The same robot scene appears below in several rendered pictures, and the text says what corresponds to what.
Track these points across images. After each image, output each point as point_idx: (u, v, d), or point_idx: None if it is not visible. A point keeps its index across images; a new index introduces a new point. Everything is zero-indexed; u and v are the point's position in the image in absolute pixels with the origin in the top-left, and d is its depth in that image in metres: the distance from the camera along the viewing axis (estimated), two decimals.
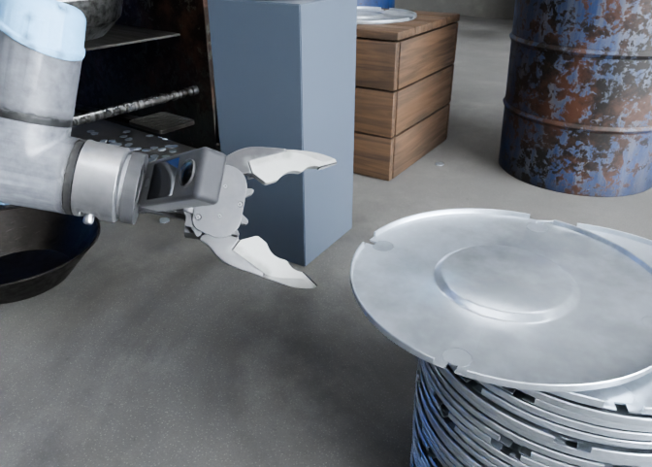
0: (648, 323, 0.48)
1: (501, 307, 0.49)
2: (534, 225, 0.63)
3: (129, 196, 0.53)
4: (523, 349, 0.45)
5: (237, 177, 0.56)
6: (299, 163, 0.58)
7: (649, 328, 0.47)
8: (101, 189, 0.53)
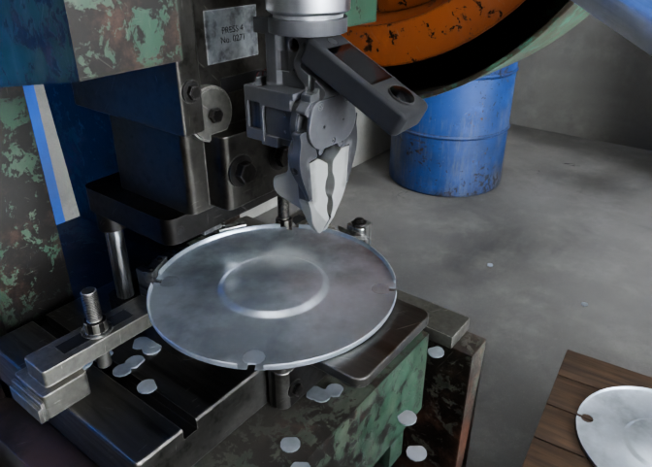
0: (174, 280, 0.69)
1: (271, 256, 0.72)
2: (257, 357, 0.56)
3: (328, 30, 0.48)
4: (253, 245, 0.76)
5: (349, 126, 0.56)
6: (337, 194, 0.58)
7: (175, 277, 0.69)
8: None
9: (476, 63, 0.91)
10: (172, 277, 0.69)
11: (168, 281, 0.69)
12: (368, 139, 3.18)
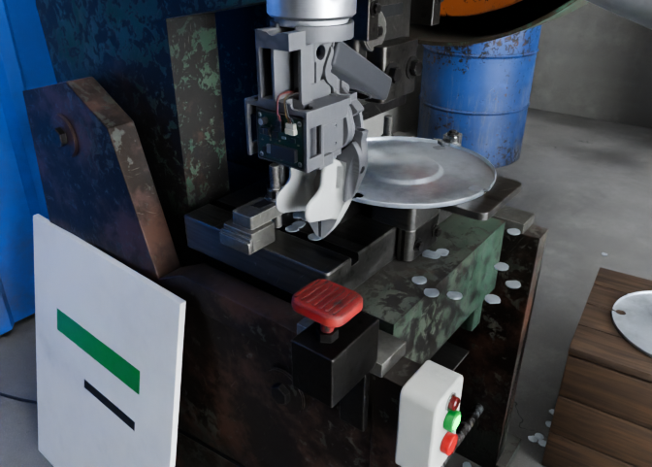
0: None
1: (370, 159, 0.93)
2: (477, 187, 0.84)
3: None
4: None
5: None
6: None
7: None
8: None
9: (537, 16, 1.14)
10: None
11: None
12: (395, 117, 3.41)
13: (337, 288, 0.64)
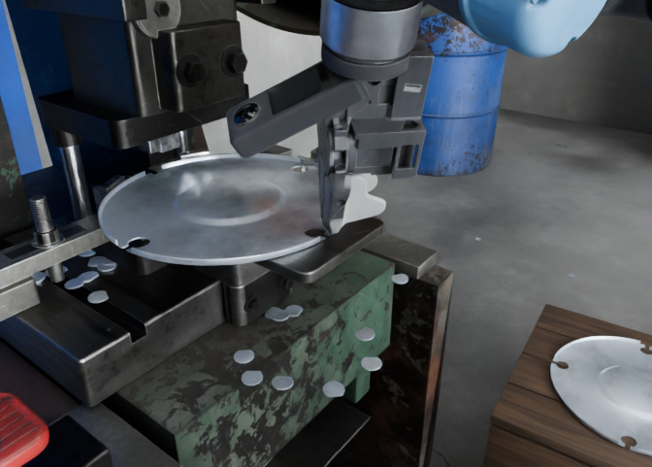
0: None
1: (270, 204, 0.64)
2: (158, 176, 0.73)
3: (322, 44, 0.46)
4: (312, 209, 0.65)
5: (326, 166, 0.50)
6: (324, 211, 0.56)
7: None
8: (321, 15, 0.44)
9: None
10: None
11: None
12: None
13: (13, 413, 0.40)
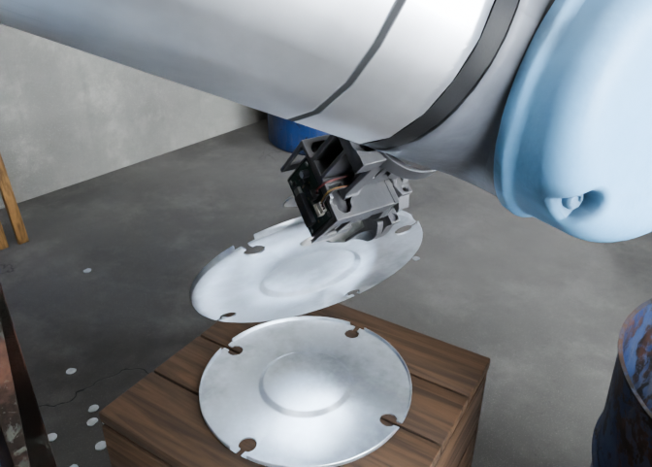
0: None
1: (296, 255, 0.65)
2: None
3: None
4: (304, 241, 0.61)
5: None
6: None
7: None
8: None
9: None
10: None
11: None
12: None
13: None
